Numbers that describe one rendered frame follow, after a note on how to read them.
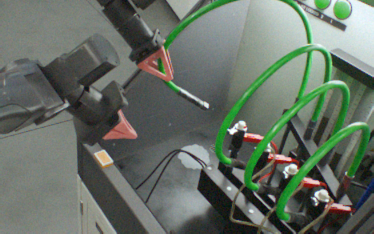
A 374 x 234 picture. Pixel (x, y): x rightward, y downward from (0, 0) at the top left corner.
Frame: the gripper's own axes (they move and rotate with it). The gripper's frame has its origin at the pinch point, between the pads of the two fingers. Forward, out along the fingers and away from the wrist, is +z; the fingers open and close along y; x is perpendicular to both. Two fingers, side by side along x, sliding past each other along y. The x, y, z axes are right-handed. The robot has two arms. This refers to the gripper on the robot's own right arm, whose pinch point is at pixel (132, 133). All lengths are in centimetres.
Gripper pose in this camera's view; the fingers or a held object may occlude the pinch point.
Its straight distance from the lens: 75.1
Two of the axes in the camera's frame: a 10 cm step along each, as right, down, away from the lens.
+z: 5.6, 4.7, 6.8
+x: -3.5, -6.0, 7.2
